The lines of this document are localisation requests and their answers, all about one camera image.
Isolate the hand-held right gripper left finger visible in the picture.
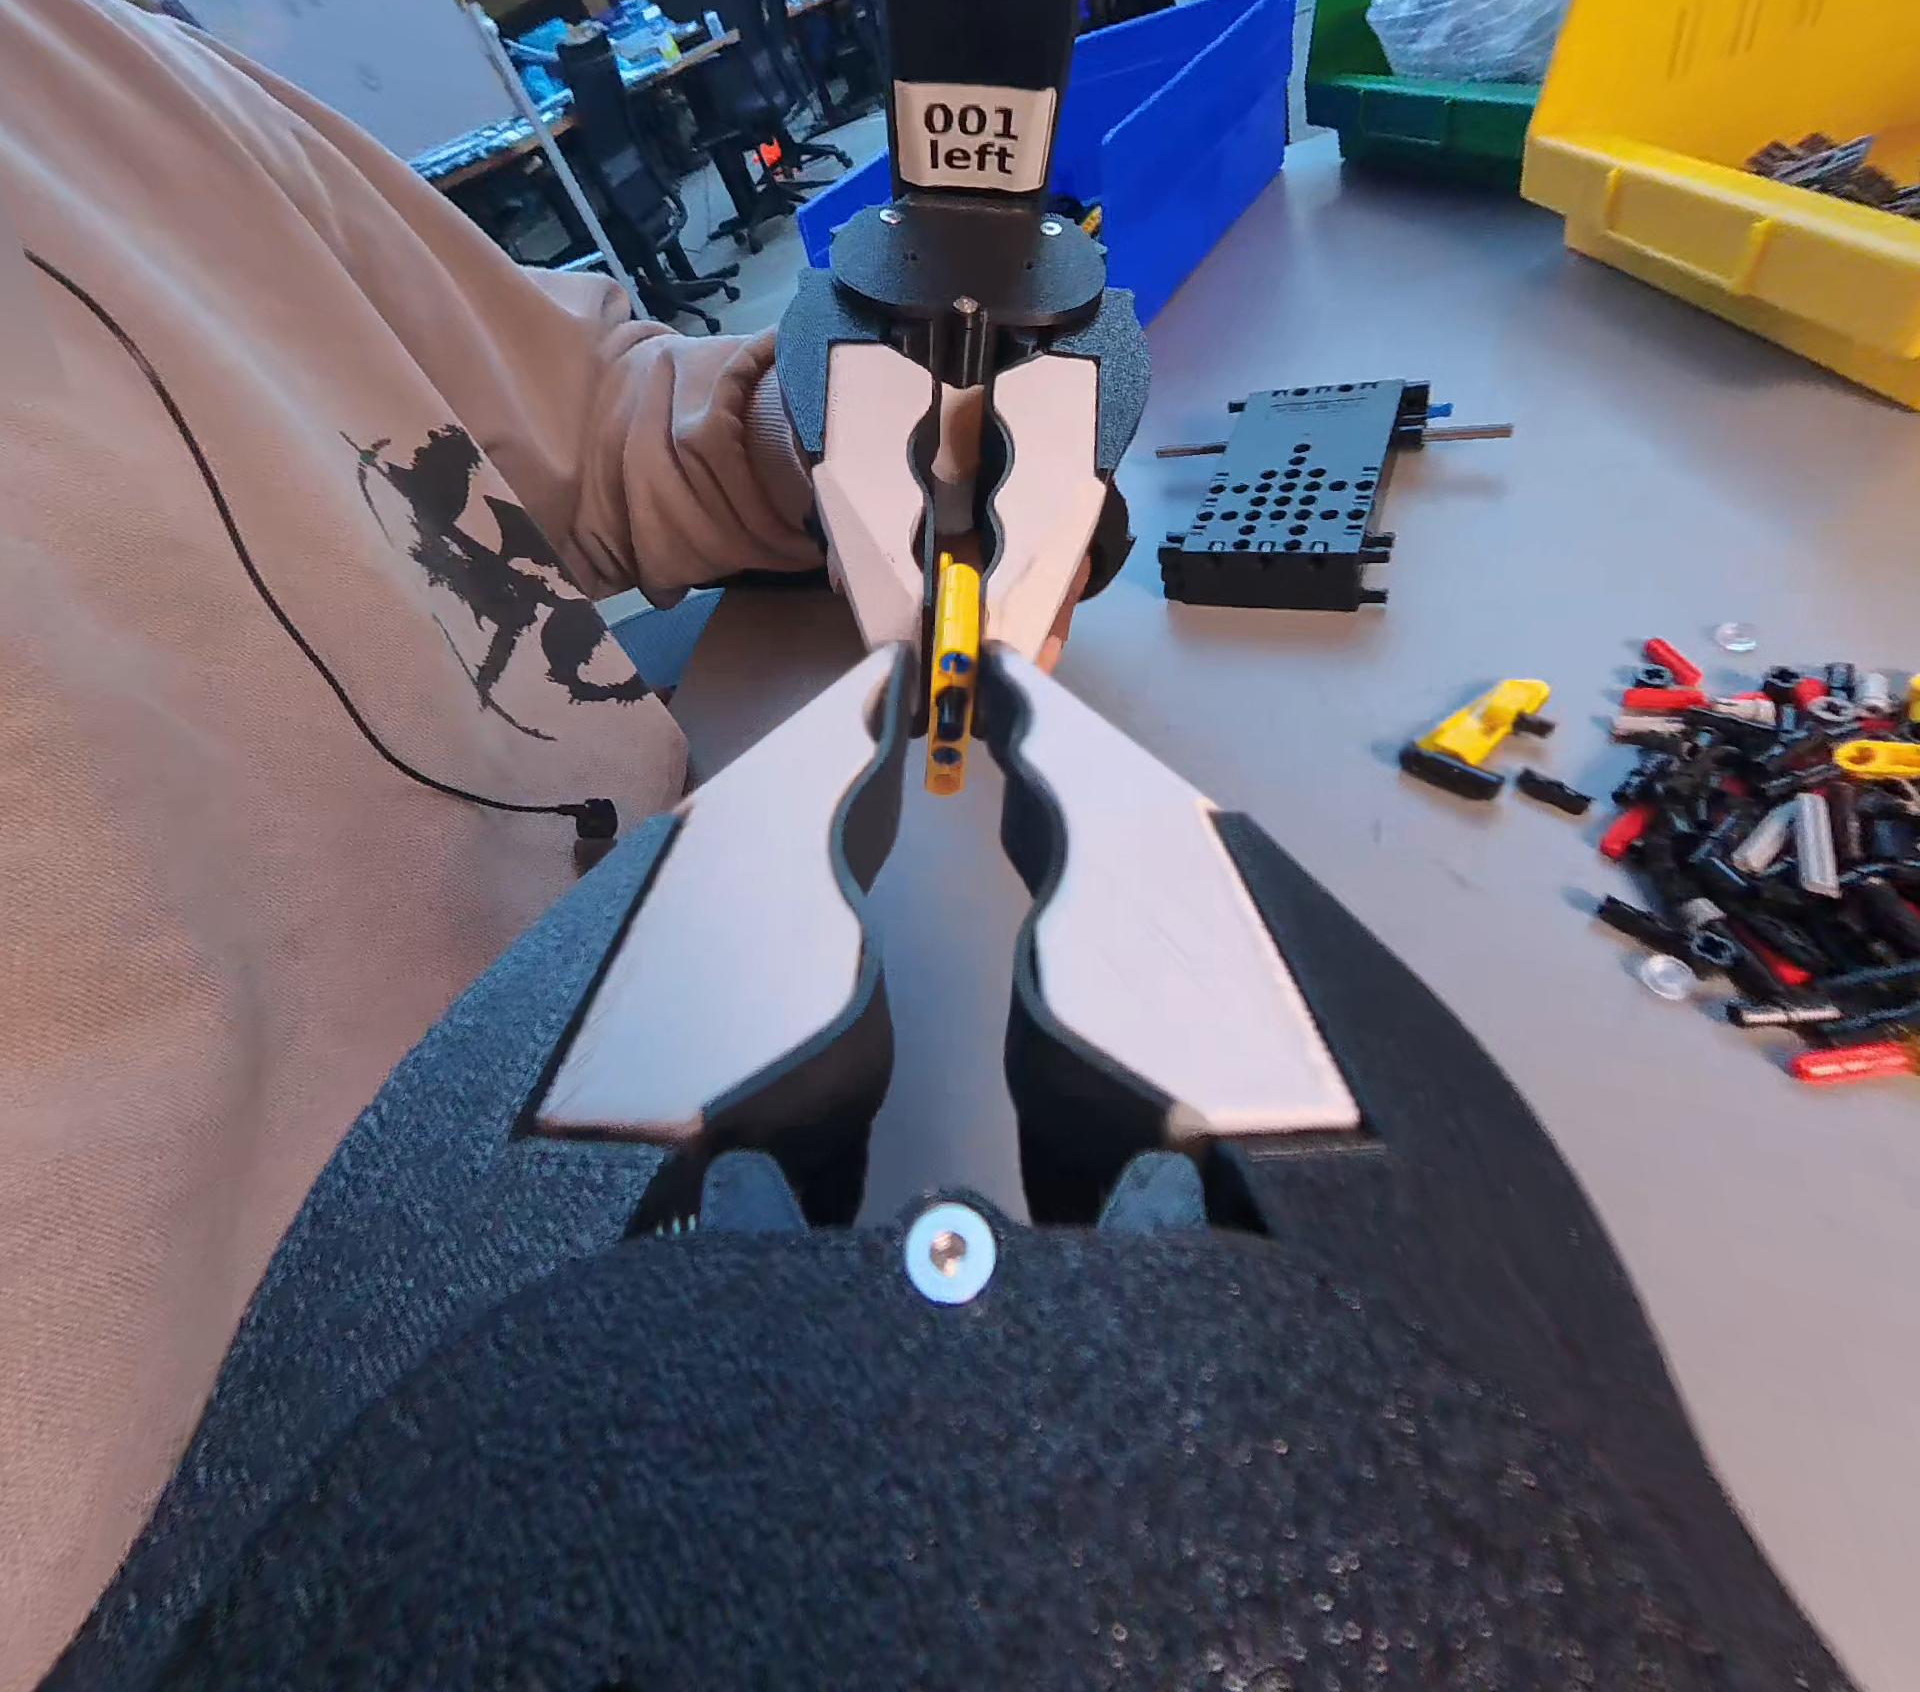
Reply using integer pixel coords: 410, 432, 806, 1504
532, 642, 916, 1141

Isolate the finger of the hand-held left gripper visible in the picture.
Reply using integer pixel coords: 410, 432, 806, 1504
810, 339, 963, 661
975, 354, 1111, 661

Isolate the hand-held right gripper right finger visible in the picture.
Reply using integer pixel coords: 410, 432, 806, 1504
982, 643, 1363, 1141

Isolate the long yellow holed beam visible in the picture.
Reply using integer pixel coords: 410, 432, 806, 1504
923, 551, 989, 798

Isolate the person's left forearm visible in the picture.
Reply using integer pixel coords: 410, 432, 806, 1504
494, 265, 832, 605

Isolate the grey desk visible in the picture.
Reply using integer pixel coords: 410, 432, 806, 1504
662, 122, 1920, 1692

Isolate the black office chair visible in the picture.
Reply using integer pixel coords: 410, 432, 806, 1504
555, 33, 744, 338
684, 0, 857, 254

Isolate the blue storage bin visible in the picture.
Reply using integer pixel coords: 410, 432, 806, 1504
797, 0, 1303, 328

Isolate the yellow piece with black pins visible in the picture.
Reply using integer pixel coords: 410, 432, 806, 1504
1399, 676, 1559, 802

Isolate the person's beige sweatshirt torso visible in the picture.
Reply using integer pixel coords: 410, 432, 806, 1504
0, 0, 723, 1692

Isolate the pile of small building pins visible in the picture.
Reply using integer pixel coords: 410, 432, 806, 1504
1593, 620, 1920, 1085

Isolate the yellow storage bin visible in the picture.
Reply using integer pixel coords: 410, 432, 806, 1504
1521, 0, 1920, 412

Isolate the heap of small black pieces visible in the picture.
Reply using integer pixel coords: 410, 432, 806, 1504
1744, 132, 1920, 221

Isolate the thin black cable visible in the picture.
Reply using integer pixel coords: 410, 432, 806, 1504
23, 250, 621, 842

